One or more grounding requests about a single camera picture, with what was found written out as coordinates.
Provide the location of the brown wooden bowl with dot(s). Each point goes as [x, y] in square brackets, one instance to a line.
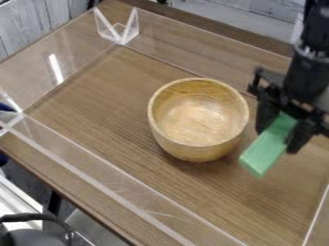
[198, 117]

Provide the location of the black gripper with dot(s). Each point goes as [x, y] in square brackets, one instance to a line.
[297, 93]

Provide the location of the green rectangular block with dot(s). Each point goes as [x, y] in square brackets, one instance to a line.
[267, 149]

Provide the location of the black table leg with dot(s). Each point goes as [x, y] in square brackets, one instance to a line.
[55, 203]

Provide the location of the clear acrylic corner bracket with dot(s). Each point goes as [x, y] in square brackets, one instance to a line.
[118, 33]

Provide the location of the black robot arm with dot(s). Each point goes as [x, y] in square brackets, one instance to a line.
[315, 35]

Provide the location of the clear acrylic wall panels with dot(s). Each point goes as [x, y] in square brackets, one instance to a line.
[79, 134]

